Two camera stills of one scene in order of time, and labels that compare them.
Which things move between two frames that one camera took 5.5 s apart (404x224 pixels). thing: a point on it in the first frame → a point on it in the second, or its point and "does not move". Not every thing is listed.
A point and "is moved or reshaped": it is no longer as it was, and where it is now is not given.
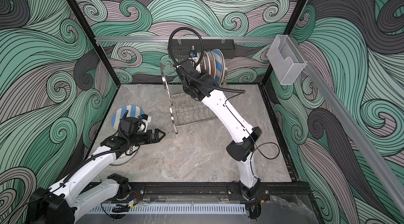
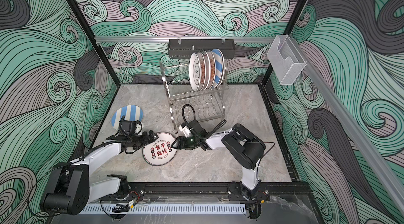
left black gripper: (156, 139) does not move
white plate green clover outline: (203, 61) is moved or reshaped
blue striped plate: (220, 65) does not move
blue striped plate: (133, 111) does not move
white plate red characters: (127, 156) → (160, 152)
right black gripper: (207, 74) → (180, 140)
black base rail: (214, 192) does not move
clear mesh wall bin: (287, 62) does not move
